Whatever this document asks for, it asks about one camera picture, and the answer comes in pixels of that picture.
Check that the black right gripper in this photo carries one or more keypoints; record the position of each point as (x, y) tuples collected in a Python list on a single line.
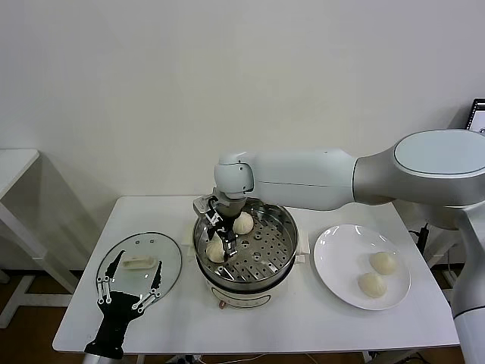
[(227, 225)]

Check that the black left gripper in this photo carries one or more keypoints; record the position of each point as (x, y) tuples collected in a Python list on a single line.
[(119, 311)]

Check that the white steamed baozi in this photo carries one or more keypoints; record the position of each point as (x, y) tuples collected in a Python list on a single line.
[(383, 262), (244, 223), (215, 252), (372, 284)]

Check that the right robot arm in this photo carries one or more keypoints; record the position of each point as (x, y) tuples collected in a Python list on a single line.
[(303, 178)]

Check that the steel steamer pot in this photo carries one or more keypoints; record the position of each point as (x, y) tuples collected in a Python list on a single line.
[(246, 299)]

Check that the white round plate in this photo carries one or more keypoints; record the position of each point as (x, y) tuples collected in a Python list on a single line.
[(341, 265)]

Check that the white empty side table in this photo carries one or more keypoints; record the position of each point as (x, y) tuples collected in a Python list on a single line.
[(15, 167)]

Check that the white laptop desk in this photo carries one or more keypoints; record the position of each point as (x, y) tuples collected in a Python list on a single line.
[(439, 250)]

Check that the grey open laptop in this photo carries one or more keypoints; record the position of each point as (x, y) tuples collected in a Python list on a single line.
[(477, 117)]

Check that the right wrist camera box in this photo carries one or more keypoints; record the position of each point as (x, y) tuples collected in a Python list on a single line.
[(204, 208)]

